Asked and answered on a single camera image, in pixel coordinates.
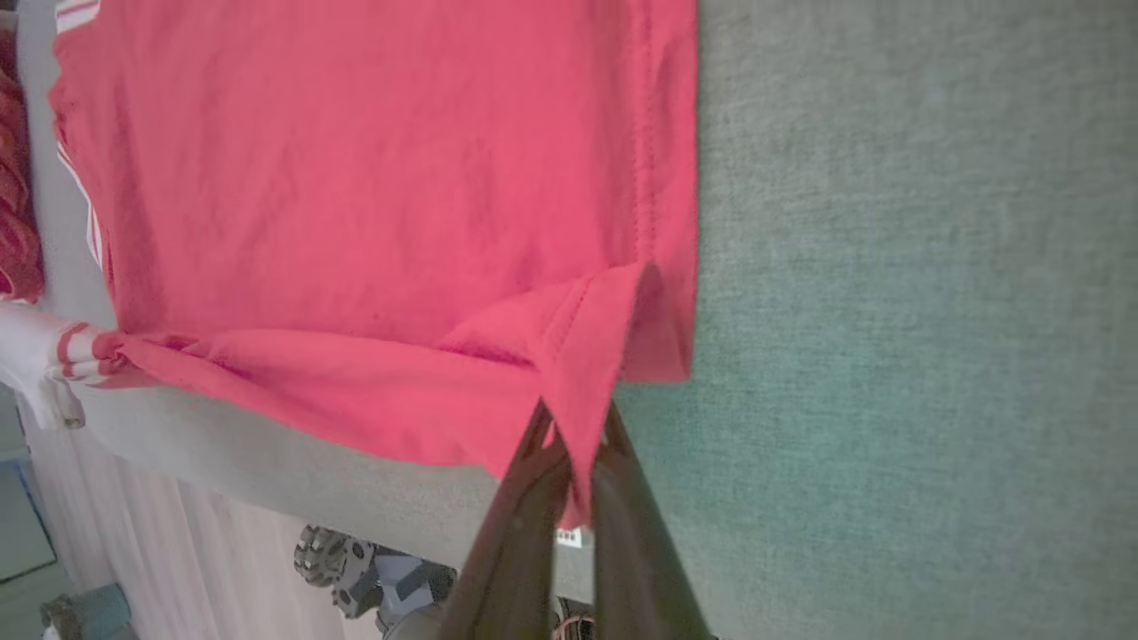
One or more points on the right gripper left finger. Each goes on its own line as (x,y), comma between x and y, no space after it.
(507,569)

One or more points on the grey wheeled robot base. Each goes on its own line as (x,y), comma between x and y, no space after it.
(391,578)

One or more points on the teal grey floor object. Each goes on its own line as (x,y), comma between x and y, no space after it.
(93,613)

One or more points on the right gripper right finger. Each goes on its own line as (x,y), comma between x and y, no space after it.
(636,569)

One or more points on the red and white t-shirt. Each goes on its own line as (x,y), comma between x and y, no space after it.
(356,178)

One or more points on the green floor mat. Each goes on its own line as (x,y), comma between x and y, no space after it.
(22,524)

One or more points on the red shorts with white panel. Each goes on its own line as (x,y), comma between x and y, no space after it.
(18,222)

